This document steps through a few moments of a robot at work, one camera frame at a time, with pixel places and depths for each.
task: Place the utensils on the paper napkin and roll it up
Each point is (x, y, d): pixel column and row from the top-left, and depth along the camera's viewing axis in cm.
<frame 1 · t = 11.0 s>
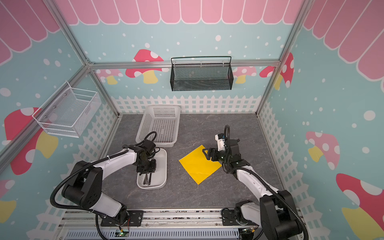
left hand: (151, 173, 88), fingers open
right hand: (207, 149, 85), fingers open
yellow paper napkin: (198, 165, 96), on the table
white plastic tray: (158, 178, 90), on the table
white perforated plastic basket: (164, 120, 118), on the table

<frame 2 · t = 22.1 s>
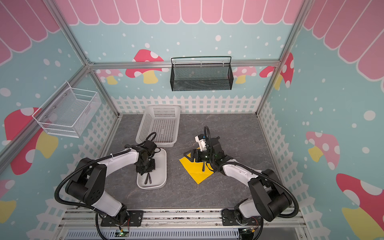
left hand: (149, 172, 89), fingers closed
right hand: (186, 153, 82), fingers open
the named things where they were.

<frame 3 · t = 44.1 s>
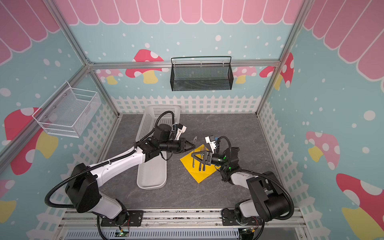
left hand: (194, 150, 75), fingers closed
right hand: (192, 156, 74), fingers open
the named things where they were.

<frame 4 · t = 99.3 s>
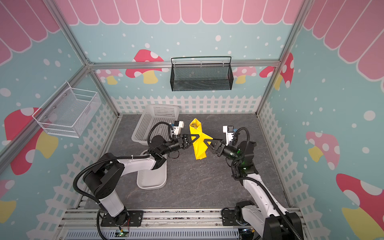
left hand: (199, 140, 72), fingers closed
right hand: (205, 141, 70), fingers open
yellow paper napkin: (199, 145, 72), point 28 cm above the table
the other named things where they were.

